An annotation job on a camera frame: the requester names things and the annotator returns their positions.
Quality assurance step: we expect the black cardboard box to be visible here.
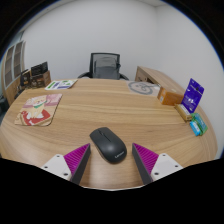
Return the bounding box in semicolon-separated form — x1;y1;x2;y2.
30;61;49;77

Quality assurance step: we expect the grey backpack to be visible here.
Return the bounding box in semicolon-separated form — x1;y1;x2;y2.
93;55;121;80

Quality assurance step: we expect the wooden shelf unit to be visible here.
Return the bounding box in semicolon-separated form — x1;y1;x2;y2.
1;40;28;106

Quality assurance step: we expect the black computer mouse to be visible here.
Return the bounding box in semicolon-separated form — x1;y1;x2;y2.
89;126;128;164

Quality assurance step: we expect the white sheet with green-purple print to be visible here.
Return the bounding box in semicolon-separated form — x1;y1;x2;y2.
44;79;78;91

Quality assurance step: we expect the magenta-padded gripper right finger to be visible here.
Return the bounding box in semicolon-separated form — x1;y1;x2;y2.
131;142;184;185

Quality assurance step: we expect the tall brown cardboard box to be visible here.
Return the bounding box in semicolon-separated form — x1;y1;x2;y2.
19;68;32;89

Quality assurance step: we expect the small blue box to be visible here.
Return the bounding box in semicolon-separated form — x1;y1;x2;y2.
189;120;202;137

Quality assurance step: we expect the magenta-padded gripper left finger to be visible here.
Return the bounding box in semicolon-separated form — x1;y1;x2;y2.
41;142;92;185

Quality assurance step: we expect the small green box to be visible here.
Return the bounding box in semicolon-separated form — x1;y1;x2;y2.
191;112;209;135

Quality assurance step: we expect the small yellow box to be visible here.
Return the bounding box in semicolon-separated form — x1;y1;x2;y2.
174;103;194;122

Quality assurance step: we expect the cartoon dog print mouse pad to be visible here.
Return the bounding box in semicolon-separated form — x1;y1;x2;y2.
14;93;63;127

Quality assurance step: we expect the wooden side desk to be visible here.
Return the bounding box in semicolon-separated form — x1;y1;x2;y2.
134;65;186;96

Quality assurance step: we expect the wide brown cardboard box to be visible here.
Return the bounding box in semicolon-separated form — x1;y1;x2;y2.
29;70;52;89

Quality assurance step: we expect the black mesh office chair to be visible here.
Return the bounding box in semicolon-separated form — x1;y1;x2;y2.
77;52;130;81

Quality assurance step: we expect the purple blister package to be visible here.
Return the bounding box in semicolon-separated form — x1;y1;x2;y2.
181;77;205;115

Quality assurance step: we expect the orange-brown cardboard box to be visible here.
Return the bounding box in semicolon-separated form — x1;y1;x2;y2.
157;86;185;106

